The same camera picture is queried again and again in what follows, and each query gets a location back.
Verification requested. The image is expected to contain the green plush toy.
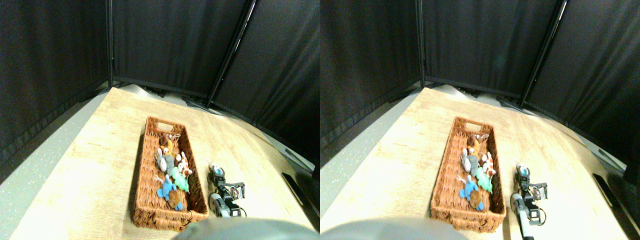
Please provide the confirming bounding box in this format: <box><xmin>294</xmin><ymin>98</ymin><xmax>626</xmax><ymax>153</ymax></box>
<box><xmin>171</xmin><ymin>170</ymin><xmax>191</xmax><ymax>194</ymax></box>
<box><xmin>476</xmin><ymin>170</ymin><xmax>495</xmax><ymax>195</ymax></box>

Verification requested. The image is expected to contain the brown and white plush toy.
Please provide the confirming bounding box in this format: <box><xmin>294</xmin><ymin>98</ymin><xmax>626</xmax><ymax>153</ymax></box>
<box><xmin>175</xmin><ymin>151</ymin><xmax>194</xmax><ymax>177</ymax></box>
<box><xmin>481</xmin><ymin>151</ymin><xmax>497</xmax><ymax>177</ymax></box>

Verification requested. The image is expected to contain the grey plush toy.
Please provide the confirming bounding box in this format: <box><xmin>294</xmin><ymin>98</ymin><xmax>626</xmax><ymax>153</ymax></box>
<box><xmin>460</xmin><ymin>149</ymin><xmax>482</xmax><ymax>175</ymax></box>
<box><xmin>153</xmin><ymin>149</ymin><xmax>176</xmax><ymax>175</ymax></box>

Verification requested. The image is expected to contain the brown wicker basket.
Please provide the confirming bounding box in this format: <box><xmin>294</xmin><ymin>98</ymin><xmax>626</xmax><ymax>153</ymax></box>
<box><xmin>132</xmin><ymin>116</ymin><xmax>209</xmax><ymax>232</ymax></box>
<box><xmin>430</xmin><ymin>116</ymin><xmax>507</xmax><ymax>233</ymax></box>

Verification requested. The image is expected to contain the black curtain stand pole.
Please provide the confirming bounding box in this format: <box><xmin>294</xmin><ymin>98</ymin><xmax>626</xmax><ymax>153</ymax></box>
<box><xmin>205</xmin><ymin>0</ymin><xmax>259</xmax><ymax>106</ymax></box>
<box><xmin>416</xmin><ymin>0</ymin><xmax>426</xmax><ymax>88</ymax></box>
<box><xmin>104</xmin><ymin>0</ymin><xmax>115</xmax><ymax>88</ymax></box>
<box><xmin>518</xmin><ymin>0</ymin><xmax>569</xmax><ymax>106</ymax></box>

